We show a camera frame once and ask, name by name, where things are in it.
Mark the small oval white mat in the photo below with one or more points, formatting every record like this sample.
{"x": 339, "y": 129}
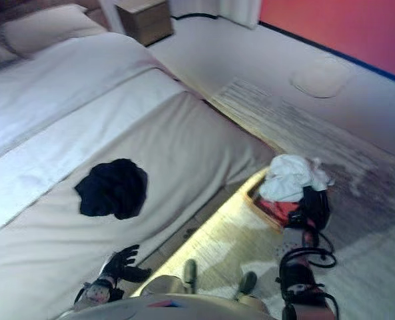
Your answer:
{"x": 320, "y": 78}

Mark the wooden two-drawer nightstand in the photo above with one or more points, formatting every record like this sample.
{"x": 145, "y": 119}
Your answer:
{"x": 145, "y": 20}

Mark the silver right robot leg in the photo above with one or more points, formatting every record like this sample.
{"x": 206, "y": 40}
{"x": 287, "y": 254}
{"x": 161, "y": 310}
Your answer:
{"x": 248, "y": 283}

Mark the silver robot leg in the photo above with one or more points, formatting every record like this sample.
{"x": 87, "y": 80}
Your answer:
{"x": 190, "y": 275}
{"x": 248, "y": 283}

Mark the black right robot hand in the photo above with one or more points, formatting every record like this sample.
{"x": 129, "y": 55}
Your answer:
{"x": 312, "y": 210}

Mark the white garment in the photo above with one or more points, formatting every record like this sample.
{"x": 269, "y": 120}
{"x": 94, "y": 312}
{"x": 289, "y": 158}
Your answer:
{"x": 287, "y": 180}

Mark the rectangular wooden basket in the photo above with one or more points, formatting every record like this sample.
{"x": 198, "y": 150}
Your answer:
{"x": 270, "y": 220}

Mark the white duvet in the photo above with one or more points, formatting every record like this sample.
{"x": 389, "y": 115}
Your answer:
{"x": 60, "y": 86}

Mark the silver left robot leg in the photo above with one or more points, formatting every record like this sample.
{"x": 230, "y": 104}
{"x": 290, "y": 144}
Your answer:
{"x": 190, "y": 275}

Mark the padded brown headboard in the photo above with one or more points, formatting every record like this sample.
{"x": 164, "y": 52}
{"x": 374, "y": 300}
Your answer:
{"x": 34, "y": 8}

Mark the white pleated curtain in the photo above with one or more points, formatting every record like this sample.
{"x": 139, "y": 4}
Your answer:
{"x": 230, "y": 10}

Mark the grey robot torso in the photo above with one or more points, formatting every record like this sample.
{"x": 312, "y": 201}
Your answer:
{"x": 157, "y": 310}

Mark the beige pillow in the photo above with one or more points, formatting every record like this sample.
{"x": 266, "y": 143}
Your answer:
{"x": 50, "y": 28}

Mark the red garment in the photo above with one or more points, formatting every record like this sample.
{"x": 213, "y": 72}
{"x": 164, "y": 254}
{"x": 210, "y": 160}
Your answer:
{"x": 277, "y": 208}

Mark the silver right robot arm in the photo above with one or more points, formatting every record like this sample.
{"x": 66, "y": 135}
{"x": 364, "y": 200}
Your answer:
{"x": 300, "y": 280}

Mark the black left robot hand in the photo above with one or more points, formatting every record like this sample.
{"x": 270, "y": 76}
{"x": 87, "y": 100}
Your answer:
{"x": 120, "y": 265}

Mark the black garment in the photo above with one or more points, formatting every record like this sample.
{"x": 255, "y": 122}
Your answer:
{"x": 114, "y": 188}

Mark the bed with beige cover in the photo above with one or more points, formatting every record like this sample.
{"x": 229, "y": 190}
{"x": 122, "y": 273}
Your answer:
{"x": 170, "y": 140}

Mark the grey streaked area rug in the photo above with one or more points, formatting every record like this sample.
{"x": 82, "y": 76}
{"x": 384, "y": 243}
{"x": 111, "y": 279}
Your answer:
{"x": 367, "y": 173}

